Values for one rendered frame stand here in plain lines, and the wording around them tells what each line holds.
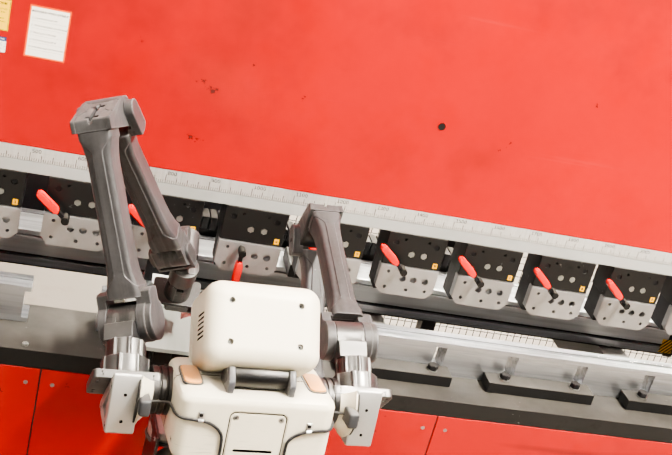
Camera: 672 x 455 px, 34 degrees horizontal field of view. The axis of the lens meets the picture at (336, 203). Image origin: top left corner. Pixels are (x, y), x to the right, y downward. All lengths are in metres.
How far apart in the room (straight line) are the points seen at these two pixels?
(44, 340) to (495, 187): 1.12
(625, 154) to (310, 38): 0.83
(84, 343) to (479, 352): 1.00
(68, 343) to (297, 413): 0.87
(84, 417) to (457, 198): 1.02
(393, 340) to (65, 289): 2.18
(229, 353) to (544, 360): 1.26
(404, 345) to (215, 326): 1.01
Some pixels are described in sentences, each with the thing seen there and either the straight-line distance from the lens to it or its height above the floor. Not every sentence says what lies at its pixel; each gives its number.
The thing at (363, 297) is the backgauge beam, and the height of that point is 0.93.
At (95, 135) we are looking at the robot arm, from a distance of 1.96.
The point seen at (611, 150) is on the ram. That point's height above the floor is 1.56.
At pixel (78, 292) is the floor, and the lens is 4.67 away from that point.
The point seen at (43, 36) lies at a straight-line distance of 2.40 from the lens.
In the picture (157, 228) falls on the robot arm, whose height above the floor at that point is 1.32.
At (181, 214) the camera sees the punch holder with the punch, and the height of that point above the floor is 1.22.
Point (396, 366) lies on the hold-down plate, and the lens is 2.78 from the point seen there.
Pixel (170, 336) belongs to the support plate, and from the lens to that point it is 2.47.
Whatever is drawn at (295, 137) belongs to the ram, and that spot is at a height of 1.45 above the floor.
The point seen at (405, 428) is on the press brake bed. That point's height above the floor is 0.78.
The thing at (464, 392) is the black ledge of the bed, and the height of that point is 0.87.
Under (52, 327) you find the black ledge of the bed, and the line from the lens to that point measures 2.68.
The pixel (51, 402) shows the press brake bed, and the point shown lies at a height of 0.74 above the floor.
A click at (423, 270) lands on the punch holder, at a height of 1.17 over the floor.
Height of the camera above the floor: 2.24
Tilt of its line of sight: 21 degrees down
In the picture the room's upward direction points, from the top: 15 degrees clockwise
